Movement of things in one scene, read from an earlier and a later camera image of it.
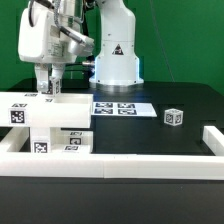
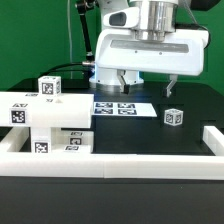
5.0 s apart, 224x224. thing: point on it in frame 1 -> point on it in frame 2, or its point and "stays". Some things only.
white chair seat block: [40, 139] stays
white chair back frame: [32, 109] stays
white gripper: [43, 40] -> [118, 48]
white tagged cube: [173, 117] stays
